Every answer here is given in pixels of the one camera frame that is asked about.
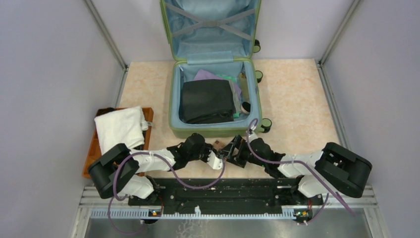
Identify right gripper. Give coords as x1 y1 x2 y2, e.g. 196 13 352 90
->
216 134 266 168

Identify eyeshadow palette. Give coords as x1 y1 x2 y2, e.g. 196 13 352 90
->
212 140 226 151

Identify gold cap bottle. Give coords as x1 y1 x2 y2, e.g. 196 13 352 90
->
238 72 251 115

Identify black garment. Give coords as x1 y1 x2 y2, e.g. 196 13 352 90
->
179 79 236 124

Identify green white tie-dye garment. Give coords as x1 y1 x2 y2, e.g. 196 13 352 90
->
217 74 242 119

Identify purple t-shirt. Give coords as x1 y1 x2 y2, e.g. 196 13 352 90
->
193 69 239 85

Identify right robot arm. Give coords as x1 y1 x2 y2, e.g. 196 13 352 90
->
218 134 372 204

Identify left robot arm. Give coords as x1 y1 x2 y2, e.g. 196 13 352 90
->
87 133 224 205

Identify green suitcase blue lining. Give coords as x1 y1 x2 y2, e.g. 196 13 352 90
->
160 0 263 138

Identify white fluffy towel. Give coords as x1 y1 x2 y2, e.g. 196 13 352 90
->
94 106 148 154

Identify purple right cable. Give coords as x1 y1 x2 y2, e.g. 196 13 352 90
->
245 118 356 226

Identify purple cable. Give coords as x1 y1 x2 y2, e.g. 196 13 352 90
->
245 118 356 226
107 151 226 236

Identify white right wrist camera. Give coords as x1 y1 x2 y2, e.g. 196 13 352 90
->
246 129 259 143

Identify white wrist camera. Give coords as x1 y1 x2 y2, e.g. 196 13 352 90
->
246 129 259 143
207 151 223 170

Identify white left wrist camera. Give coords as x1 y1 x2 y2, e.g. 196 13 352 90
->
207 151 223 170

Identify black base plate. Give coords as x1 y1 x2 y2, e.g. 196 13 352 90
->
128 178 323 215

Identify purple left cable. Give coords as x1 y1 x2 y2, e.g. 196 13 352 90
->
107 151 226 236

